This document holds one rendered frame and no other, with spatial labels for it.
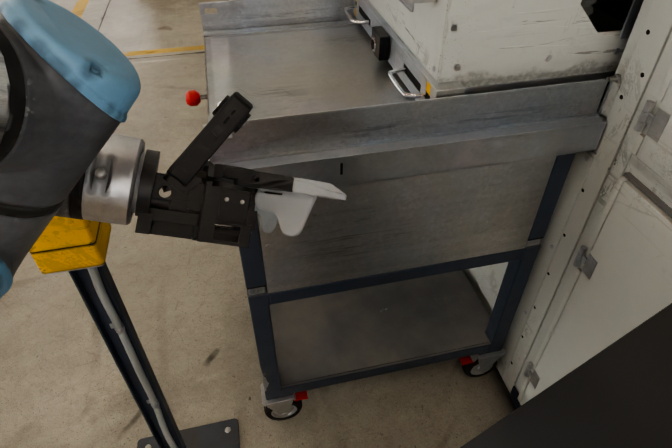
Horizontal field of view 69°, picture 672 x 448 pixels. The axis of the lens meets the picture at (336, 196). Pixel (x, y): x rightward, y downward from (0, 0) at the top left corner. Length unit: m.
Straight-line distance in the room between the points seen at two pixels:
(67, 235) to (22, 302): 1.25
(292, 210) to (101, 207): 0.18
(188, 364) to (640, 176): 1.24
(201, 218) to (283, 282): 0.49
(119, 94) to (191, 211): 0.21
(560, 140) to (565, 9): 0.22
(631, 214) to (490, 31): 0.38
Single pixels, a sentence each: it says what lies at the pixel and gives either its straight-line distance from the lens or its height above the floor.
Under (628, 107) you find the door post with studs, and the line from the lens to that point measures 0.95.
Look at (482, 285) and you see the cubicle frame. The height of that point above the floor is 0.18.
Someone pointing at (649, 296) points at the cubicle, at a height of 0.66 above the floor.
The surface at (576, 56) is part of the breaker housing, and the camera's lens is 0.96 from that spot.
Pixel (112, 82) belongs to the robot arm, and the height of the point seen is 1.16.
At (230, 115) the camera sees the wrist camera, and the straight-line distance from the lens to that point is 0.53.
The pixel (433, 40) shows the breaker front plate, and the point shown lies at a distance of 0.85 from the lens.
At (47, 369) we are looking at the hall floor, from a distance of 1.72.
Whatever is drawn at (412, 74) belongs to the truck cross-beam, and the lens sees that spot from 0.92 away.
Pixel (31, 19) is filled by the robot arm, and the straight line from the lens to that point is 0.34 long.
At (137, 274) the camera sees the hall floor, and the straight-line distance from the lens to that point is 1.86.
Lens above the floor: 1.29
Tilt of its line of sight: 40 degrees down
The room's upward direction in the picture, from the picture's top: straight up
